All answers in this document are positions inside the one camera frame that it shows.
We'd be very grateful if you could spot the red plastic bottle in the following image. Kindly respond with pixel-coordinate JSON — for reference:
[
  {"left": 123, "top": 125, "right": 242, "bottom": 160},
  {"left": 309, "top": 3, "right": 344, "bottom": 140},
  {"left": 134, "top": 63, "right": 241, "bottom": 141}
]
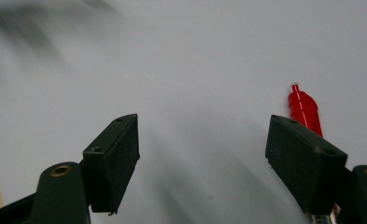
[{"left": 287, "top": 82, "right": 324, "bottom": 138}]

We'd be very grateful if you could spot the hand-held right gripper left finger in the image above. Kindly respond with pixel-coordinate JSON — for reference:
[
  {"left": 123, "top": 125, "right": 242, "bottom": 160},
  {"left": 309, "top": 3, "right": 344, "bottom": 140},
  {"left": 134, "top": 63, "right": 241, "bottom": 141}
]
[{"left": 79, "top": 113, "right": 141, "bottom": 216}]

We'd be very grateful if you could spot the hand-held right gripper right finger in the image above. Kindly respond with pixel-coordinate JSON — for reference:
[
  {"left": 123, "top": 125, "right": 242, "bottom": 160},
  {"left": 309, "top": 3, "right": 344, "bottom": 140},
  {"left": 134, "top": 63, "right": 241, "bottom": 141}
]
[{"left": 264, "top": 114, "right": 349, "bottom": 216}]

